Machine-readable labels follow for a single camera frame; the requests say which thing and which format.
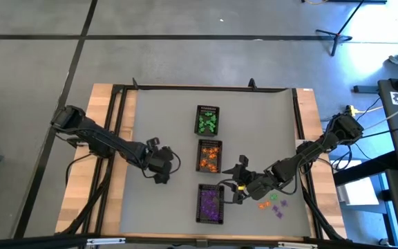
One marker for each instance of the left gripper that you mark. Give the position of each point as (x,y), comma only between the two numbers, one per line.
(161,159)

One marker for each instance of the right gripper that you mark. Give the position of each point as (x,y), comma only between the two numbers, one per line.
(245,178)

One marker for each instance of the black slotted plastic basket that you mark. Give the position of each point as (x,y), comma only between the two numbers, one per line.
(206,142)
(209,186)
(206,108)

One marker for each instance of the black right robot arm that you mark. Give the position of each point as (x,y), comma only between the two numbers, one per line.
(309,150)

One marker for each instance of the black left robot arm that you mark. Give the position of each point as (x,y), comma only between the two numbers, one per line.
(99,138)

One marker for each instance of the grey table mat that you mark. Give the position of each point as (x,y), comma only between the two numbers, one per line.
(254,138)

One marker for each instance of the white flat box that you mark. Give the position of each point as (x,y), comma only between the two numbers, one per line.
(358,193)

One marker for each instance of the black floor stand bar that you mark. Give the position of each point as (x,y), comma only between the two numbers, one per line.
(361,169)

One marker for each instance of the yellow power strip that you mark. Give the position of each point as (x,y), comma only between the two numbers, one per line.
(349,110)

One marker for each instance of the black tripod stand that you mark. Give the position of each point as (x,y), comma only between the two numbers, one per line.
(336,35)

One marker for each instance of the black frame clamp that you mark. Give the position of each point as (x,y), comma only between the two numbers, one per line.
(252,84)
(135,84)

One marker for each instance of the silver metal bracket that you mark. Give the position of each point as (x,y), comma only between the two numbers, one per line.
(105,241)
(297,245)

